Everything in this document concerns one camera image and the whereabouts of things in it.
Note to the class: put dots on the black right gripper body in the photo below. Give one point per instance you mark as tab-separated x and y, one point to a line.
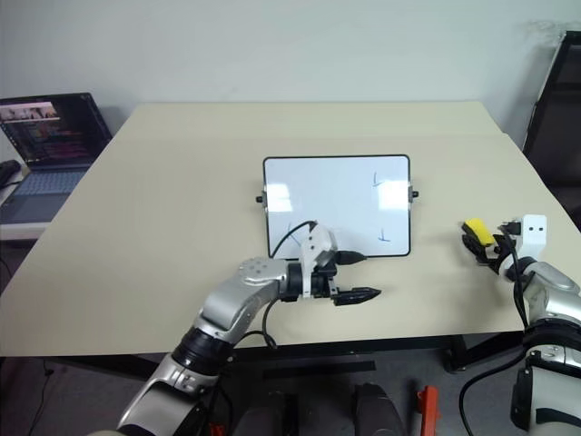
504	245

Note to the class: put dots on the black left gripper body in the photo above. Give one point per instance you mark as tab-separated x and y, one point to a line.
324	281

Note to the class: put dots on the yellow whiteboard eraser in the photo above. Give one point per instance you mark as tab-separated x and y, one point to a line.
479	230

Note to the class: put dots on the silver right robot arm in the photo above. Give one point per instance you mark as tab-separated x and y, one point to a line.
551	290

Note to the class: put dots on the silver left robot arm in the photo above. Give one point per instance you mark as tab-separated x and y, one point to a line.
227	302

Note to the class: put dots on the black-framed desktop whiteboard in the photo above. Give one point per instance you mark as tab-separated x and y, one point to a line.
336	200

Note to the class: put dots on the black flat floor bar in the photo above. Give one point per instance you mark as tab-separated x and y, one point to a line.
318	370

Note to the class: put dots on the black chair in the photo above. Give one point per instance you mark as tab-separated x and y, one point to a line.
556	131

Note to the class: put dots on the red clamp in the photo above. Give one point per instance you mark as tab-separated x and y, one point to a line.
429	411

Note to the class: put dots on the open grey laptop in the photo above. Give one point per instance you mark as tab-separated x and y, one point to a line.
45	150

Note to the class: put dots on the black object beside laptop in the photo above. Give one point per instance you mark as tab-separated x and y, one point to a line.
8	172

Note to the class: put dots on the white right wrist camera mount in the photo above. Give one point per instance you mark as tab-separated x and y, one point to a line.
533	234

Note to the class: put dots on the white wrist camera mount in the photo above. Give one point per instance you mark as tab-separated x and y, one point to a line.
318	240
533	234

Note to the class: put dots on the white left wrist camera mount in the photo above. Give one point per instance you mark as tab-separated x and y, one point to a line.
318	240

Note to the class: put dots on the black table frame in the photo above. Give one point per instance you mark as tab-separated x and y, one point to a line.
454	359

